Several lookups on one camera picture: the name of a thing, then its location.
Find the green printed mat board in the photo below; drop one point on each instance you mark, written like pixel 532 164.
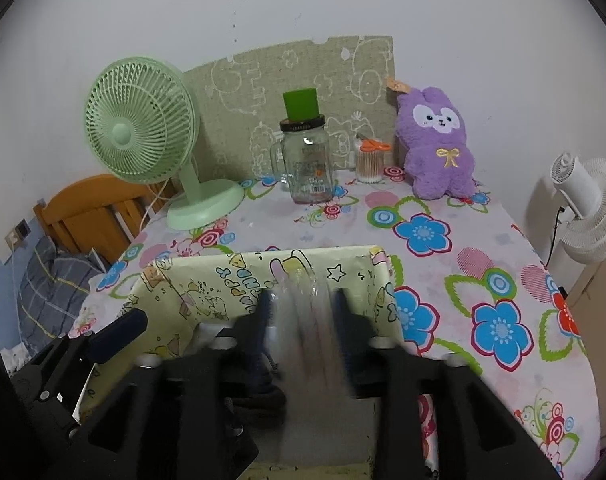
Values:
pixel 233 110

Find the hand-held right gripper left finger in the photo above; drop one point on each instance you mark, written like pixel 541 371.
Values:
pixel 259 316

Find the pink tissue packet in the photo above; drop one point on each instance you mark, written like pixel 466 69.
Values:
pixel 308 320

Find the floral tablecloth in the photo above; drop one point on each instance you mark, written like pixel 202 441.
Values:
pixel 473 260

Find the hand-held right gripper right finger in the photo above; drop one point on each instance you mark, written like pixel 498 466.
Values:
pixel 344 320

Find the yellow printed fabric storage box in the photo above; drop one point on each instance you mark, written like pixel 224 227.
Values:
pixel 208 280

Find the white desk fan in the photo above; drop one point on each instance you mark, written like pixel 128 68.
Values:
pixel 590 210

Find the cotton swab container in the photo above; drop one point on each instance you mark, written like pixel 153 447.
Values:
pixel 369 167

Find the wall power outlet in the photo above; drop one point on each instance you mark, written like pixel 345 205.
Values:
pixel 17 235

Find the wooden bed headboard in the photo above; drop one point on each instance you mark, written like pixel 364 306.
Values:
pixel 83 210

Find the blue checked bedsheet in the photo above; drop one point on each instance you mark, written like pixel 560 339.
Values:
pixel 5 305

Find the orange small scissors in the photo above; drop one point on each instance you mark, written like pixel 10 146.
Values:
pixel 373 145

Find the beige wooden panel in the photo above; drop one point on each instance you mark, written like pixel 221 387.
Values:
pixel 603 310

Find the purple plush bunny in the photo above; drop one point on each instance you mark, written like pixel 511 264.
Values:
pixel 435 160

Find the green desk fan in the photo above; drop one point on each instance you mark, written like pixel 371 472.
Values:
pixel 133 120

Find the glass jar mug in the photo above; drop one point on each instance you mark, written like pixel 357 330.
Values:
pixel 308 170

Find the green plastic cup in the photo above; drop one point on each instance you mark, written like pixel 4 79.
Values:
pixel 301 105

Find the grey plaid pillow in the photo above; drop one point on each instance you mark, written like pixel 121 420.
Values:
pixel 48 285

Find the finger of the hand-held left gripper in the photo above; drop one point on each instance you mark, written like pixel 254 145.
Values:
pixel 118 334

